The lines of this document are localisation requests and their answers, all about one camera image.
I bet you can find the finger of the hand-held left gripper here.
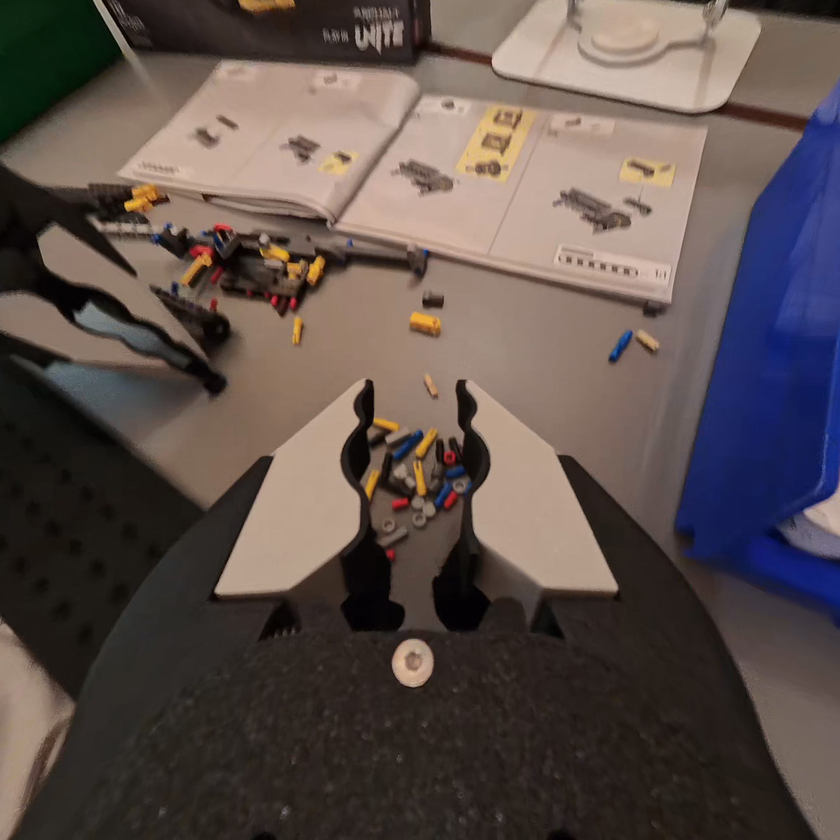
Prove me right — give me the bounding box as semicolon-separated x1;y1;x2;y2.
0;292;217;396
36;223;228;396

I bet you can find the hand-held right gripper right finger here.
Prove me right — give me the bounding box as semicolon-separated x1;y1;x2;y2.
433;378;620;632

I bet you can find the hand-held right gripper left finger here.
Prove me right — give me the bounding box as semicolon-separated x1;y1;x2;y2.
215;378;404;632

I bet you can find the small lego beam assembly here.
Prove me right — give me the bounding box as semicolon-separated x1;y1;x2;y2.
150;283;232;345

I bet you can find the lego chassis assembly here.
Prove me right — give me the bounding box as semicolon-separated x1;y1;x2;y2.
151;223;431;316

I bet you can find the pile of dark lego beams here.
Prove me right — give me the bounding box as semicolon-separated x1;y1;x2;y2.
88;182;165;231

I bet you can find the pile of lego pins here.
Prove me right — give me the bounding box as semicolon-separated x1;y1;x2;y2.
364;416;473;562

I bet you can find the lego set box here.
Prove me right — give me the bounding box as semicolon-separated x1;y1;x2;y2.
98;0;432;64

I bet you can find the green plastic bin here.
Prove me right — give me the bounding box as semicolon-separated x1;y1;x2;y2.
0;0;126;142

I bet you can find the blue plastic bin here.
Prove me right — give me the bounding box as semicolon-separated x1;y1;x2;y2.
676;82;840;624

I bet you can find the instruction booklet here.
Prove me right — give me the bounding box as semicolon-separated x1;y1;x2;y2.
118;60;708;306

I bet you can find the white shirt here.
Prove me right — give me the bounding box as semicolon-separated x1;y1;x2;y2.
0;623;73;834

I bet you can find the white stand base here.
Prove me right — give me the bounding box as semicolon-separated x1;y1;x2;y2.
492;0;762;114

